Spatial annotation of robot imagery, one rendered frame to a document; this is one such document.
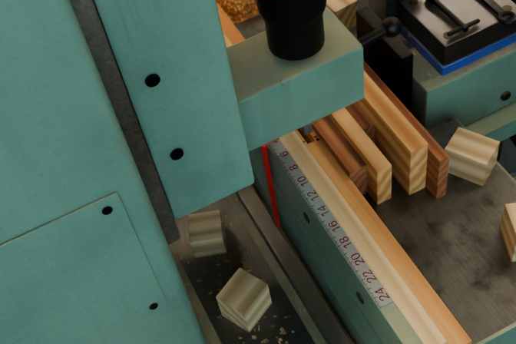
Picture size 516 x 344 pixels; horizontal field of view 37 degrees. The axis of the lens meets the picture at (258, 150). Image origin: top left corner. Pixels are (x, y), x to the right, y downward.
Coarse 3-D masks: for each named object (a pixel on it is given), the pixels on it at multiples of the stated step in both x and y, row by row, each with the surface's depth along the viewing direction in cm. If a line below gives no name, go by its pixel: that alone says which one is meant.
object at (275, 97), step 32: (256, 64) 68; (288, 64) 68; (320, 64) 67; (352, 64) 69; (256, 96) 66; (288, 96) 68; (320, 96) 70; (352, 96) 72; (256, 128) 69; (288, 128) 71
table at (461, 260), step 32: (256, 32) 96; (352, 32) 94; (448, 128) 83; (480, 128) 86; (512, 128) 87; (256, 160) 85; (416, 192) 78; (448, 192) 78; (480, 192) 77; (512, 192) 77; (416, 224) 76; (448, 224) 75; (480, 224) 75; (320, 256) 76; (416, 256) 73; (448, 256) 73; (480, 256) 73; (448, 288) 71; (480, 288) 70; (512, 288) 70; (352, 320) 75; (480, 320) 69; (512, 320) 68
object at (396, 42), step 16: (368, 16) 82; (368, 32) 82; (368, 48) 84; (384, 48) 80; (400, 48) 78; (368, 64) 86; (384, 64) 82; (400, 64) 78; (384, 80) 83; (400, 80) 79; (400, 96) 81
